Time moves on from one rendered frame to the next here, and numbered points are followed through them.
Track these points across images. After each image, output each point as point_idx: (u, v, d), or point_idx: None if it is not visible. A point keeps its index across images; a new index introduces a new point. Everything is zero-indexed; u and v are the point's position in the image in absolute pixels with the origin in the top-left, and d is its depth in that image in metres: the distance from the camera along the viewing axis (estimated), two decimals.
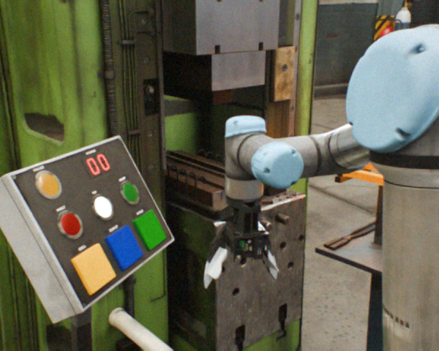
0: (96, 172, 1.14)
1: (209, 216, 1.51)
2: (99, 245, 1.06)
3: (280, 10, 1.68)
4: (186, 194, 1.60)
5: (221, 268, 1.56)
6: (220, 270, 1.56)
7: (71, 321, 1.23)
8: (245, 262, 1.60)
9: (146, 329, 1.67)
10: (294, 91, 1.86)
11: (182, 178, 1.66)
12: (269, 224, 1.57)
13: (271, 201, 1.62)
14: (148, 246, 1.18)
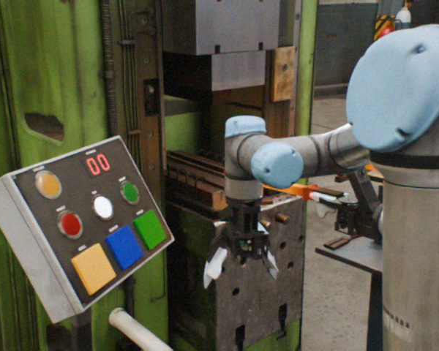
0: (96, 172, 1.14)
1: (209, 216, 1.51)
2: (99, 245, 1.06)
3: (280, 10, 1.68)
4: (186, 194, 1.60)
5: (221, 268, 1.56)
6: (220, 270, 1.56)
7: (71, 321, 1.23)
8: (245, 262, 1.60)
9: (146, 329, 1.67)
10: (294, 91, 1.86)
11: (182, 178, 1.66)
12: (269, 224, 1.57)
13: (271, 201, 1.62)
14: (148, 246, 1.18)
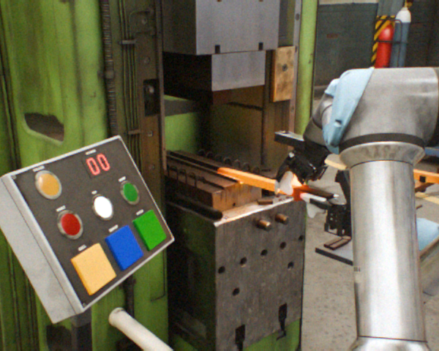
0: (96, 172, 1.14)
1: (209, 216, 1.51)
2: (99, 245, 1.06)
3: (280, 10, 1.68)
4: (186, 194, 1.60)
5: (221, 268, 1.56)
6: (220, 270, 1.56)
7: (71, 321, 1.23)
8: (245, 262, 1.60)
9: (146, 329, 1.67)
10: (294, 91, 1.86)
11: (182, 178, 1.66)
12: (269, 224, 1.57)
13: (271, 201, 1.62)
14: (148, 246, 1.18)
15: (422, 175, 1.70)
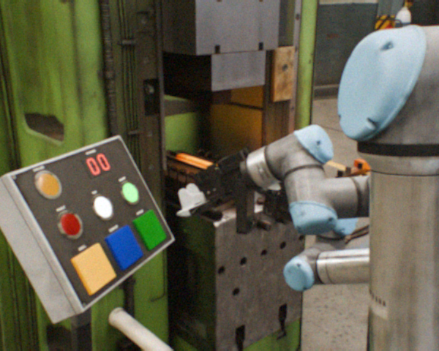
0: (96, 172, 1.14)
1: (209, 216, 1.51)
2: (99, 245, 1.06)
3: (280, 10, 1.68)
4: None
5: (221, 268, 1.56)
6: (220, 270, 1.56)
7: (71, 321, 1.23)
8: (245, 262, 1.60)
9: (146, 329, 1.67)
10: (294, 91, 1.86)
11: (182, 178, 1.66)
12: (269, 224, 1.57)
13: None
14: (148, 246, 1.18)
15: None
